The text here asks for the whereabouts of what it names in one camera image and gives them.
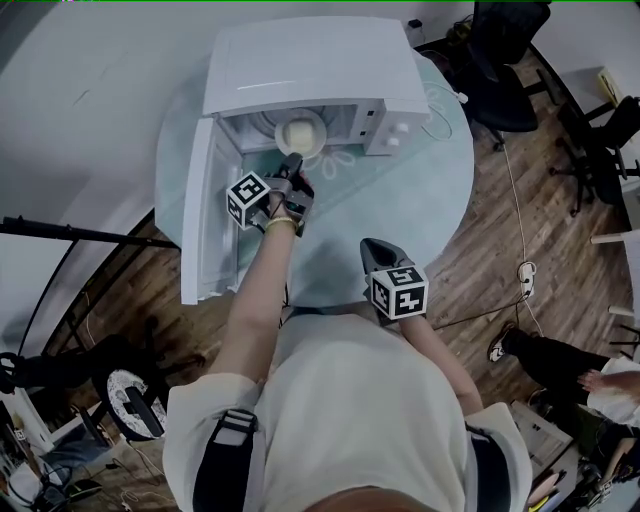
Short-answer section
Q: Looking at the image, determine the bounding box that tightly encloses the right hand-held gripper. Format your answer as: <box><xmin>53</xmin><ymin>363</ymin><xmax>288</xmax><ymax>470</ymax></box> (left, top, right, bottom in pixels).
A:
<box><xmin>359</xmin><ymin>238</ymin><xmax>431</xmax><ymax>322</ymax></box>

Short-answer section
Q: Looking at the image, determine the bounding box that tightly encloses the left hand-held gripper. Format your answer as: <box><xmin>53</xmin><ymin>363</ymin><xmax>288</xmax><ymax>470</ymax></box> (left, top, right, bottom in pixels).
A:
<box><xmin>225</xmin><ymin>151</ymin><xmax>317</xmax><ymax>238</ymax></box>

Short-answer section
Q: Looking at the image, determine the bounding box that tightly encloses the white round dish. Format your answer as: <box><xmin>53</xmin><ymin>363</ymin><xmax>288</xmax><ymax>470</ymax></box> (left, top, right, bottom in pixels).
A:
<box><xmin>274</xmin><ymin>108</ymin><xmax>329</xmax><ymax>161</ymax></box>

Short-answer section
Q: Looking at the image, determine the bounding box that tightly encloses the white microwave appliance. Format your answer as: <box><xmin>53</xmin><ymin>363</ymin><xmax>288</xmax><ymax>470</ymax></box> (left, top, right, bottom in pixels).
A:
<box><xmin>180</xmin><ymin>22</ymin><xmax>434</xmax><ymax>307</ymax></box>

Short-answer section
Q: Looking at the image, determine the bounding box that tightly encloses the person's right forearm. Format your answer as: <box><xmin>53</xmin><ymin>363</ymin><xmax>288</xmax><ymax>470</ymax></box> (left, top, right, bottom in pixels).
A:
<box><xmin>399</xmin><ymin>315</ymin><xmax>485</xmax><ymax>417</ymax></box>

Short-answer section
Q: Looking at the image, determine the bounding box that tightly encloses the person's left forearm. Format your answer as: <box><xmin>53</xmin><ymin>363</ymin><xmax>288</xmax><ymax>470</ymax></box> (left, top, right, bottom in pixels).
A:
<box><xmin>206</xmin><ymin>219</ymin><xmax>302</xmax><ymax>387</ymax></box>

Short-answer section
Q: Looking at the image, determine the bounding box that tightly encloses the person's left hand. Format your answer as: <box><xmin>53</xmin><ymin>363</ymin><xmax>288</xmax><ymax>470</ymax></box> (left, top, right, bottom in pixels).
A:
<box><xmin>267</xmin><ymin>191</ymin><xmax>296</xmax><ymax>222</ymax></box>

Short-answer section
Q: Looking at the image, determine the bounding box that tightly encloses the pale yellow food block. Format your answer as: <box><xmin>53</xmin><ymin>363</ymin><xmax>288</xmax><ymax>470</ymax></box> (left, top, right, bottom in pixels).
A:
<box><xmin>283</xmin><ymin>119</ymin><xmax>317</xmax><ymax>149</ymax></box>

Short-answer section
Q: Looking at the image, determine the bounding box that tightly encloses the white power strip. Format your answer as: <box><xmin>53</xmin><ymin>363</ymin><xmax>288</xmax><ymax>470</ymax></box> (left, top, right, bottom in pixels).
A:
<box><xmin>516</xmin><ymin>260</ymin><xmax>538</xmax><ymax>297</ymax></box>

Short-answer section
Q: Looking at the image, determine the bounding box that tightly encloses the person's white shirt torso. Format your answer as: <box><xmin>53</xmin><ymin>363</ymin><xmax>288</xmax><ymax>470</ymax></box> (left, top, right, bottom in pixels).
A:
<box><xmin>162</xmin><ymin>303</ymin><xmax>534</xmax><ymax>512</ymax></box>

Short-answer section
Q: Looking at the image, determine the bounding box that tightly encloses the black office chair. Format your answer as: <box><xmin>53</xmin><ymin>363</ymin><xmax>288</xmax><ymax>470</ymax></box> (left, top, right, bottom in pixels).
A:
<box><xmin>464</xmin><ymin>0</ymin><xmax>560</xmax><ymax>152</ymax></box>
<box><xmin>548</xmin><ymin>93</ymin><xmax>640</xmax><ymax>217</ymax></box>

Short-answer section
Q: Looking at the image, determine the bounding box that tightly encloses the black light stand pole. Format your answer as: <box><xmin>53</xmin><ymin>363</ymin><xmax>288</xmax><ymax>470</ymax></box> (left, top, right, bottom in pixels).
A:
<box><xmin>0</xmin><ymin>215</ymin><xmax>182</xmax><ymax>250</ymax></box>

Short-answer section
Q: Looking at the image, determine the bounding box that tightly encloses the flat cardboard box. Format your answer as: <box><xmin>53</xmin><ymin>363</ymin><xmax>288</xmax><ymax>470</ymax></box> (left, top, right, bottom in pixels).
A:
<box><xmin>508</xmin><ymin>398</ymin><xmax>574</xmax><ymax>469</ymax></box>

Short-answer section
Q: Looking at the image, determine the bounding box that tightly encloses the white side table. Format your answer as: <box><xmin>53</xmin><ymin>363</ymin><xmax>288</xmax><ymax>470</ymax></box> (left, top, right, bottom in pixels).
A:
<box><xmin>589</xmin><ymin>230</ymin><xmax>640</xmax><ymax>361</ymax></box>

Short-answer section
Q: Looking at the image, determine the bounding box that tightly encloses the gold bracelet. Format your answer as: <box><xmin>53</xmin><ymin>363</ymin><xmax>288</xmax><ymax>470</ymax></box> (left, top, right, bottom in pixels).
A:
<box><xmin>264</xmin><ymin>216</ymin><xmax>300</xmax><ymax>235</ymax></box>

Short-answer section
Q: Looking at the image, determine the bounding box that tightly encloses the white microwave power cable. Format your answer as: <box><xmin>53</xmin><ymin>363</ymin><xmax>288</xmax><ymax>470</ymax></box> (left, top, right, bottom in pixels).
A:
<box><xmin>421</xmin><ymin>86</ymin><xmax>470</xmax><ymax>143</ymax></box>

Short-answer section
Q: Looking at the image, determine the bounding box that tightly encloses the long white floor cable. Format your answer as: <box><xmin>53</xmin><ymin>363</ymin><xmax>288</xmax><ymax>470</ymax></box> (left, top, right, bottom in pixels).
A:
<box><xmin>498</xmin><ymin>143</ymin><xmax>544</xmax><ymax>337</ymax></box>

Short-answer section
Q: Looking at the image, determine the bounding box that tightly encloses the black grey harness strap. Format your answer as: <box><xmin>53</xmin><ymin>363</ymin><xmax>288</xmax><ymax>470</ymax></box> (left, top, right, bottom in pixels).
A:
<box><xmin>463</xmin><ymin>421</ymin><xmax>512</xmax><ymax>512</ymax></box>
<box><xmin>195</xmin><ymin>408</ymin><xmax>260</xmax><ymax>504</ymax></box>

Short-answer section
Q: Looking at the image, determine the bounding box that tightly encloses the round white ring light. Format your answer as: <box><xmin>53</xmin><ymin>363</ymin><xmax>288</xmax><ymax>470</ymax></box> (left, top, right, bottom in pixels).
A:
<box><xmin>104</xmin><ymin>368</ymin><xmax>167</xmax><ymax>442</ymax></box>

